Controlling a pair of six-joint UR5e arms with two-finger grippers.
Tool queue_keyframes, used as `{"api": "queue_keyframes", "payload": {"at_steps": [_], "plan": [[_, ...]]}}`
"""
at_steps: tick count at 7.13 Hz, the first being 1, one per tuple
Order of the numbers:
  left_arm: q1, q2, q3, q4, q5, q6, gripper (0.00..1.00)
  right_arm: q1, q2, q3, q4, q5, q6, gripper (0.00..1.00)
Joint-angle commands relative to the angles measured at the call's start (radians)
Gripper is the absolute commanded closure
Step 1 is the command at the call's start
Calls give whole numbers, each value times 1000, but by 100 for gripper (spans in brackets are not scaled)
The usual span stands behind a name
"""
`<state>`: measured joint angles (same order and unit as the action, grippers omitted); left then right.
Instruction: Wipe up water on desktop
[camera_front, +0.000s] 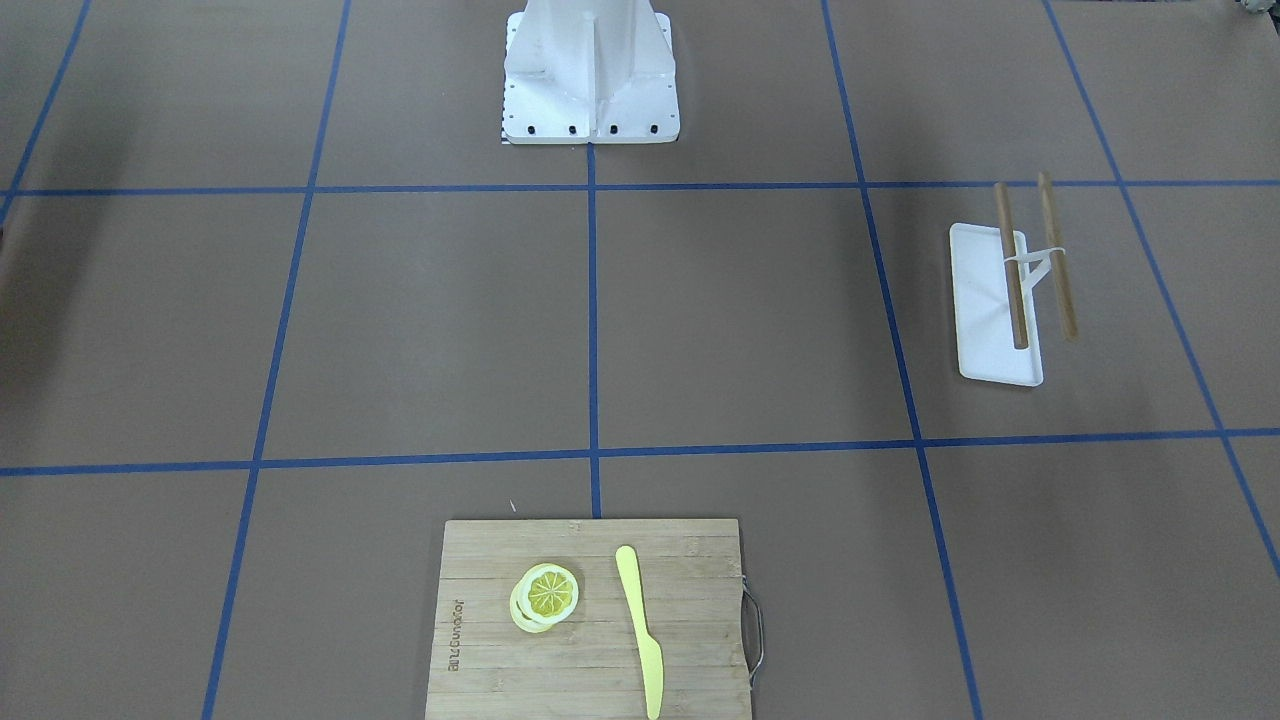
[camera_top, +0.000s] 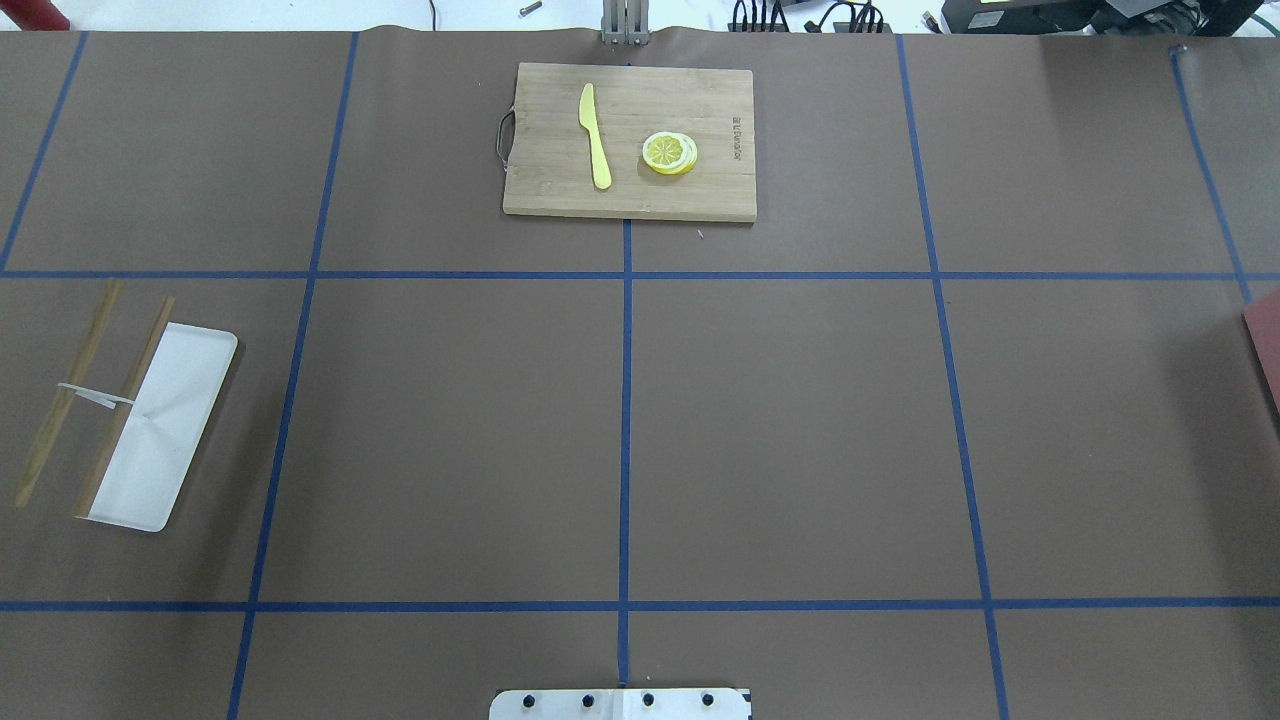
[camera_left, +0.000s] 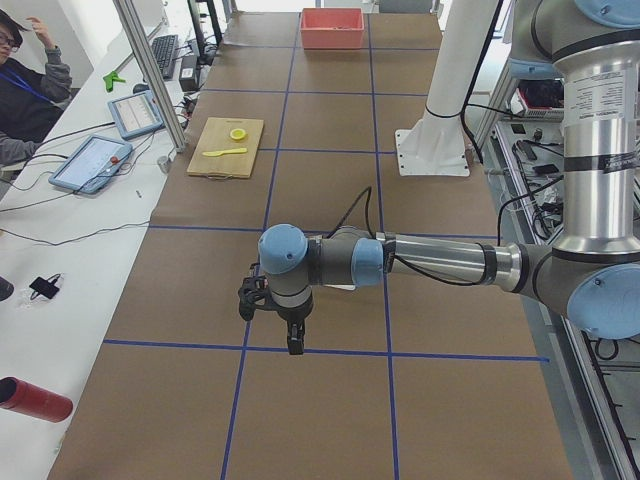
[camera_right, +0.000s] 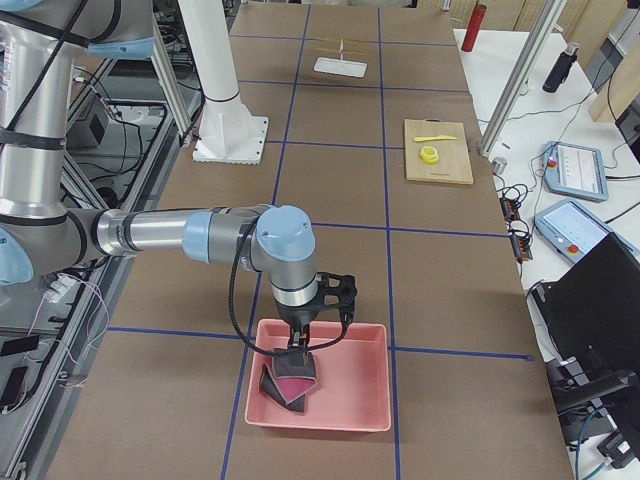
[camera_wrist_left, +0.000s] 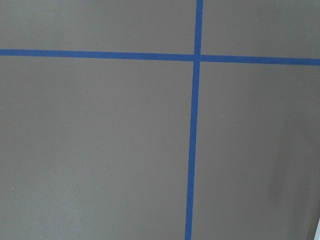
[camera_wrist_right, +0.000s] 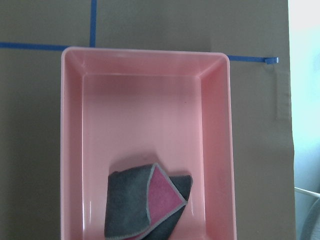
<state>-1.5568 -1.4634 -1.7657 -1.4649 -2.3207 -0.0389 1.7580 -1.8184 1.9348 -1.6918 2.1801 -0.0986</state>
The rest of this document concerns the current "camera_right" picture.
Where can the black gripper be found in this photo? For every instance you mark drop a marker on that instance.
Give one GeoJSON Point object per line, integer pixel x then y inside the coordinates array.
{"type": "Point", "coordinates": [299, 316]}

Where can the grey wiping cloth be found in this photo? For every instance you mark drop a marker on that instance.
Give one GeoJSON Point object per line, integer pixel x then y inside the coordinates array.
{"type": "Point", "coordinates": [288, 377]}

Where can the black water bottle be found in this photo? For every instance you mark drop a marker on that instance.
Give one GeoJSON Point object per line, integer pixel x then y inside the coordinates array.
{"type": "Point", "coordinates": [561, 68]}

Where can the pink plastic bin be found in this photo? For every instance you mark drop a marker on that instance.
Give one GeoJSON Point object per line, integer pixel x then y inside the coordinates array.
{"type": "Point", "coordinates": [352, 391]}

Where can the yellow lemon slices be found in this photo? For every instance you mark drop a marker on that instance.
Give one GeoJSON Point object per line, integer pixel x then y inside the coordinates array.
{"type": "Point", "coordinates": [429, 155]}

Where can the bamboo cutting board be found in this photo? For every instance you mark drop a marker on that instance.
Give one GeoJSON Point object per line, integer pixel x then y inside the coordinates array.
{"type": "Point", "coordinates": [454, 166]}

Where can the yellow plastic knife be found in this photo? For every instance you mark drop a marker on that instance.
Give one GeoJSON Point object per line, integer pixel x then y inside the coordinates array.
{"type": "Point", "coordinates": [420, 139]}

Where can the white rectangular tray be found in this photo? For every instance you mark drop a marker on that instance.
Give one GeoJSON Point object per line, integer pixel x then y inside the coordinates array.
{"type": "Point", "coordinates": [346, 68]}

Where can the black monitor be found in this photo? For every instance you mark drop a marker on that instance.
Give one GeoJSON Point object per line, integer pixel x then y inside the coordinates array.
{"type": "Point", "coordinates": [592, 312]}

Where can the blue teach pendant near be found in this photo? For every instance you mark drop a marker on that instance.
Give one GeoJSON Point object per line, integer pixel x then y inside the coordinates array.
{"type": "Point", "coordinates": [571, 229]}

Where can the blue teach pendant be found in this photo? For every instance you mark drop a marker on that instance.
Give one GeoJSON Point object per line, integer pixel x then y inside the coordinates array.
{"type": "Point", "coordinates": [571, 229]}
{"type": "Point", "coordinates": [575, 171]}

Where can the wooden rack bar near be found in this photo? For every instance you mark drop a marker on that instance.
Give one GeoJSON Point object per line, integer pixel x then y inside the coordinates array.
{"type": "Point", "coordinates": [340, 51]}

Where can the blue teach pendant far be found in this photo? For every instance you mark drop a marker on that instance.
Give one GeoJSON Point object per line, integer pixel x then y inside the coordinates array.
{"type": "Point", "coordinates": [575, 171]}

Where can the red cylinder bottle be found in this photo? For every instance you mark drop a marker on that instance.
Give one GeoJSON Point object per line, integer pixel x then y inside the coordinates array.
{"type": "Point", "coordinates": [474, 25]}

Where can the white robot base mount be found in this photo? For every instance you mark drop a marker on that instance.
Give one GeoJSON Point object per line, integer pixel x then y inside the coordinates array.
{"type": "Point", "coordinates": [228, 132]}

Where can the aluminium frame post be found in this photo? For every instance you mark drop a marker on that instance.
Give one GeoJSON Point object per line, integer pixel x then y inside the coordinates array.
{"type": "Point", "coordinates": [527, 58]}

